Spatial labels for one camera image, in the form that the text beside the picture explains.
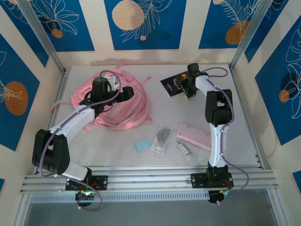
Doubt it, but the black book with gold print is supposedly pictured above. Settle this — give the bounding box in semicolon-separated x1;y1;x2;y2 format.
160;73;190;100

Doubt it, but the pink backpack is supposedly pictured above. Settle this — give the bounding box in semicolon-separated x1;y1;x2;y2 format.
49;65;153;131

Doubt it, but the pink pencil case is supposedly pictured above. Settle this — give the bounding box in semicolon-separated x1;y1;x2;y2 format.
176;123;212;151

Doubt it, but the clear bag of small supplies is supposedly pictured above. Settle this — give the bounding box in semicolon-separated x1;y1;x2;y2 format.
149;124;174;158

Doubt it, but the light blue eraser pad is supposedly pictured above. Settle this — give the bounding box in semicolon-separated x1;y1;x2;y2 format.
134;138;151;153

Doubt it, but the small clear tube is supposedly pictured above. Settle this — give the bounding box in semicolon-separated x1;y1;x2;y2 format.
176;140;192;162

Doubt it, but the aluminium table side rail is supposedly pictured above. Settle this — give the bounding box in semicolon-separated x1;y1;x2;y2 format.
34;68;71;175
230;67;266;170

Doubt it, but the aluminium frame post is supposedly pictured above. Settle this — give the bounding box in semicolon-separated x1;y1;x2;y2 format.
16;0;66;75
230;0;290;73

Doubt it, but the aluminium frame cross rail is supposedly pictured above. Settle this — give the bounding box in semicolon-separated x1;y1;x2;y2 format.
20;164;279;195

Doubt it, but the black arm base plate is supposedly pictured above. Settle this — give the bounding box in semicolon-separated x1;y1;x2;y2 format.
65;175;109;191
190;172;234;189

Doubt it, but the grey slotted cable duct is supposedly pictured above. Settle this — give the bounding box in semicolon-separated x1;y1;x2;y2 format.
30;191;210;203

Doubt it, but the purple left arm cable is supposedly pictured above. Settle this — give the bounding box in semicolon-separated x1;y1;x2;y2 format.
39;70;123;212

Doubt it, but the aluminium frame leg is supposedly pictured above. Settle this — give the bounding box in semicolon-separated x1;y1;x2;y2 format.
9;194;32;226
267;188;287;226

